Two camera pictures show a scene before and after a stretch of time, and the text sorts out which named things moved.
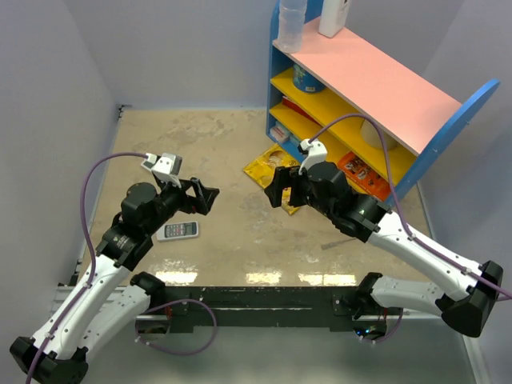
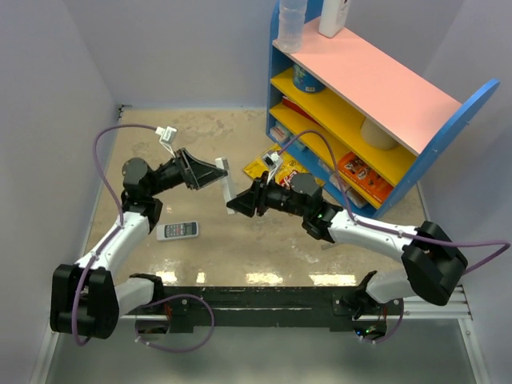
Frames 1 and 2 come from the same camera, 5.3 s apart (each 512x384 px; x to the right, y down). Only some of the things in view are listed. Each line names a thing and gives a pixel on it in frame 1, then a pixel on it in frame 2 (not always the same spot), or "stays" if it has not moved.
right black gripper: x=284 y=178 to x=246 y=202
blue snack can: x=303 y=82 stays
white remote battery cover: x=178 y=231 stays
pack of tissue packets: x=279 y=132 stays
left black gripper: x=204 y=196 to x=199 y=174
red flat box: x=295 y=106 stays
